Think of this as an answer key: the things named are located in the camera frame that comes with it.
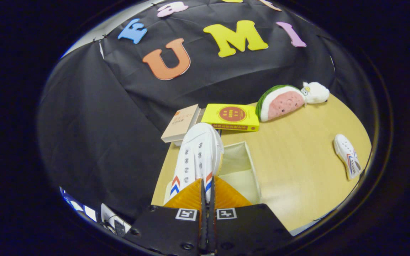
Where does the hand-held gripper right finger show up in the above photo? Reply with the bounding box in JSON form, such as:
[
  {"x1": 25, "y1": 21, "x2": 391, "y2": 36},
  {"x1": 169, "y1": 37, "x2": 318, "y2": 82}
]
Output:
[{"x1": 209, "y1": 176, "x2": 293, "y2": 255}]

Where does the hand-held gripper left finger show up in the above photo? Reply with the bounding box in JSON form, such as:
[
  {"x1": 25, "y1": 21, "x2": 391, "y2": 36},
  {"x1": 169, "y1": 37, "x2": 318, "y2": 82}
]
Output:
[{"x1": 125, "y1": 178, "x2": 205, "y2": 256}]

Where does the cream fabric storage box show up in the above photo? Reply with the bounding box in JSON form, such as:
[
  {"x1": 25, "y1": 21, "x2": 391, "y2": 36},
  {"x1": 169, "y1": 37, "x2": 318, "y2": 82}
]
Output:
[{"x1": 214, "y1": 141, "x2": 262, "y2": 205}]

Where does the white canvas shoe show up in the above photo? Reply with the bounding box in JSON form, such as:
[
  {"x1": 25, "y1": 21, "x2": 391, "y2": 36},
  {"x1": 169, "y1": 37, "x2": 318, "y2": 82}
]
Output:
[
  {"x1": 163, "y1": 123, "x2": 224, "y2": 206},
  {"x1": 333, "y1": 134, "x2": 362, "y2": 181}
]

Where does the beige book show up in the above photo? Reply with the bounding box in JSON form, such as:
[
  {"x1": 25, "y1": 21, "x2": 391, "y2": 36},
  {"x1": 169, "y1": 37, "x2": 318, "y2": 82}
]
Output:
[{"x1": 161, "y1": 104, "x2": 201, "y2": 143}]

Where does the yellow book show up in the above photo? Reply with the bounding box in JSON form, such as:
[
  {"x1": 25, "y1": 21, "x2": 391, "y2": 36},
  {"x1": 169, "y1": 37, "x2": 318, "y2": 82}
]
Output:
[{"x1": 201, "y1": 103, "x2": 260, "y2": 132}]

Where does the watermelon slice plush toy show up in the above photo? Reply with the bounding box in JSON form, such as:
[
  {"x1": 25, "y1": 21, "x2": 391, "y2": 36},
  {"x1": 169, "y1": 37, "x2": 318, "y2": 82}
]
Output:
[{"x1": 256, "y1": 85, "x2": 307, "y2": 122}]

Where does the white plush toy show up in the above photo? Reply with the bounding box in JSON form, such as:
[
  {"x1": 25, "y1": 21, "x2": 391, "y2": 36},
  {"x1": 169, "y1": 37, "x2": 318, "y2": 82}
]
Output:
[{"x1": 300, "y1": 82, "x2": 330, "y2": 105}]

